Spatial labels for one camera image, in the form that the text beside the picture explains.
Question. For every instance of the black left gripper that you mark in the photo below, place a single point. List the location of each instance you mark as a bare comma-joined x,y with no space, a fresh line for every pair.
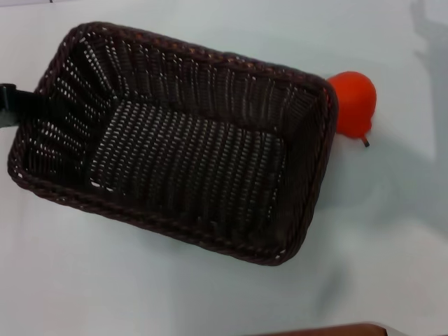
7,103

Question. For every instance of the red toy pear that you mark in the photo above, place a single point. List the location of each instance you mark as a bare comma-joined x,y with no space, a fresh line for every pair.
357,105

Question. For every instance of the brown rounded board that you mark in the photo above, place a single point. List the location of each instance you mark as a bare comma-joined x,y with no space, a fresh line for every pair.
325,330

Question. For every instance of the dark brown woven basket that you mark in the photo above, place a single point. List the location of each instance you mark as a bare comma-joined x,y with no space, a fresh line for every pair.
189,164

